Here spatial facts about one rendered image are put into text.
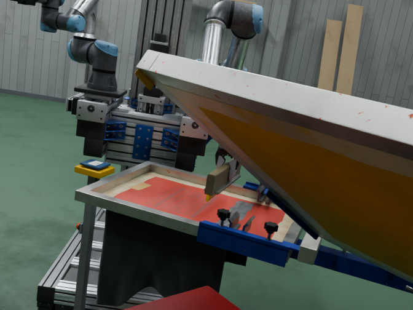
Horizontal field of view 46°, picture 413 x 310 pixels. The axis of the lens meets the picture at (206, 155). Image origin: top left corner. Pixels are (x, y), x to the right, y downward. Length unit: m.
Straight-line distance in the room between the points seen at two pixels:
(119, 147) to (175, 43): 0.61
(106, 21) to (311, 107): 8.63
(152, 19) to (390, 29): 7.25
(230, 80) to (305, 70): 8.47
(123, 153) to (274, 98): 1.93
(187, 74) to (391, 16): 8.84
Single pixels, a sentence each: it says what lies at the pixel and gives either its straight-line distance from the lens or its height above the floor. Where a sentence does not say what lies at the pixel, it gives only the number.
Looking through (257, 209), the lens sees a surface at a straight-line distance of 2.00.
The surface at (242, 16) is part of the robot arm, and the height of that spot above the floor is 1.70.
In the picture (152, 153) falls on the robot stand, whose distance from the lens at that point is 2.48.
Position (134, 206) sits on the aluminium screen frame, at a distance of 1.71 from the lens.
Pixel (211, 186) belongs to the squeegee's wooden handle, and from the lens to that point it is 1.70.
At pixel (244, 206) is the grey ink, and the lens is 2.00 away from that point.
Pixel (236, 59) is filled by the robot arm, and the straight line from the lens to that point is 2.31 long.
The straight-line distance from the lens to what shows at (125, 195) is 1.92.
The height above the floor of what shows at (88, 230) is 0.65.
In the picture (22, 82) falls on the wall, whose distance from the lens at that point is 9.63.
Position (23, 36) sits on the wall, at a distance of 9.56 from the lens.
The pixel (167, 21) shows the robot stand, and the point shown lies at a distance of 2.61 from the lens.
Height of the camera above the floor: 1.60
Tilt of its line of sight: 13 degrees down
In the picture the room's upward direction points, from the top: 9 degrees clockwise
